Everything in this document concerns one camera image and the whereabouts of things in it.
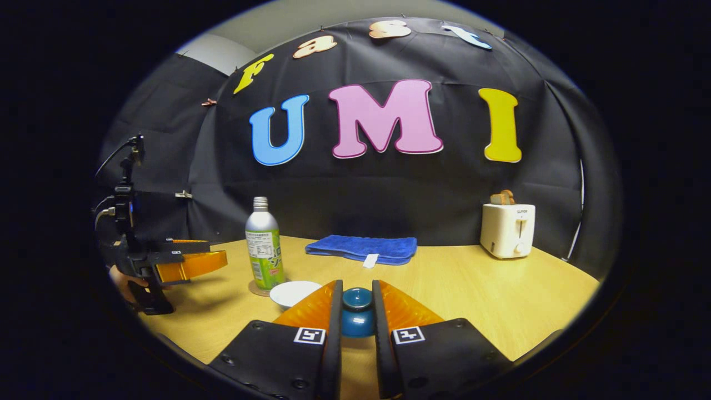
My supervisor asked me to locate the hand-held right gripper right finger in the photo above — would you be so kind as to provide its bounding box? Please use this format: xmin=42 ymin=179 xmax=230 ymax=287
xmin=371 ymin=279 xmax=514 ymax=399

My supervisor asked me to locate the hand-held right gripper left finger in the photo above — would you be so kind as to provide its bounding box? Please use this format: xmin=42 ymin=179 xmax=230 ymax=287
xmin=208 ymin=279 xmax=345 ymax=400

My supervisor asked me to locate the round brown coaster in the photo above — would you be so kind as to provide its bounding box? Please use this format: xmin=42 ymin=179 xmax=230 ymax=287
xmin=248 ymin=279 xmax=289 ymax=298

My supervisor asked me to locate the white teacup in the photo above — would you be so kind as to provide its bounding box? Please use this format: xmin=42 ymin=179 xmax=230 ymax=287
xmin=269 ymin=281 xmax=323 ymax=309

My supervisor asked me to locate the silver green water bottle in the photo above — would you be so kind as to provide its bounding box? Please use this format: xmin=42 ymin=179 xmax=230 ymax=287
xmin=245 ymin=196 xmax=286 ymax=291

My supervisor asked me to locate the blue folded towel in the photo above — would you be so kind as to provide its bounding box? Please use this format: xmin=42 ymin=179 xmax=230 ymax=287
xmin=305 ymin=234 xmax=418 ymax=269

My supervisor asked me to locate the black backdrop cloth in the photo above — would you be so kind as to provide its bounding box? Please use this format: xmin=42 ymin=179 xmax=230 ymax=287
xmin=97 ymin=17 xmax=620 ymax=281

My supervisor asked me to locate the white toaster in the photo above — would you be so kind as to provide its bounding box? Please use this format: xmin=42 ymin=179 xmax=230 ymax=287
xmin=480 ymin=203 xmax=536 ymax=259

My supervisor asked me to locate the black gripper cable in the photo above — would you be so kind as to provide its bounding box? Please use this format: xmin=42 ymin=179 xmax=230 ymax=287
xmin=93 ymin=138 xmax=134 ymax=181

